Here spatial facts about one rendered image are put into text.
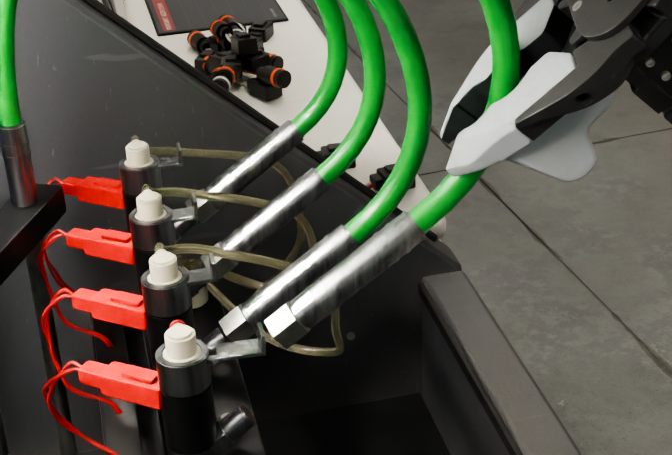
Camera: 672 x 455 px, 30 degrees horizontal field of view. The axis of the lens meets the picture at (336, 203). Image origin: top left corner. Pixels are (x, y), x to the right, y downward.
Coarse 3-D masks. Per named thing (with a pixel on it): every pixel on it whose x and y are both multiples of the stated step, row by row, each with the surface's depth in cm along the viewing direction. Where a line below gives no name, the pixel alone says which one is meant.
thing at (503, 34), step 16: (480, 0) 60; (496, 0) 60; (496, 16) 60; (512, 16) 61; (496, 32) 61; (512, 32) 61; (496, 48) 61; (512, 48) 61; (496, 64) 62; (512, 64) 62; (496, 80) 62; (512, 80) 62; (496, 96) 62; (448, 176) 64; (464, 176) 64; (480, 176) 64; (432, 192) 65; (448, 192) 64; (464, 192) 64; (416, 208) 65; (432, 208) 64; (448, 208) 64; (432, 224) 65
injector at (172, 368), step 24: (192, 360) 65; (168, 384) 65; (192, 384) 65; (168, 408) 66; (192, 408) 66; (240, 408) 68; (168, 432) 67; (192, 432) 66; (216, 432) 68; (240, 432) 68
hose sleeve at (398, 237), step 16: (400, 224) 65; (416, 224) 64; (368, 240) 65; (384, 240) 65; (400, 240) 64; (416, 240) 65; (352, 256) 65; (368, 256) 65; (384, 256) 65; (400, 256) 65; (336, 272) 65; (352, 272) 65; (368, 272) 65; (320, 288) 65; (336, 288) 65; (352, 288) 65; (304, 304) 65; (320, 304) 65; (336, 304) 65; (304, 320) 65; (320, 320) 66
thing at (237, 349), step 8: (216, 344) 67; (224, 344) 67; (232, 344) 67; (240, 344) 67; (248, 344) 67; (256, 344) 67; (216, 352) 66; (224, 352) 66; (232, 352) 66; (240, 352) 66; (248, 352) 66; (256, 352) 66; (208, 360) 65; (216, 360) 65; (224, 360) 66
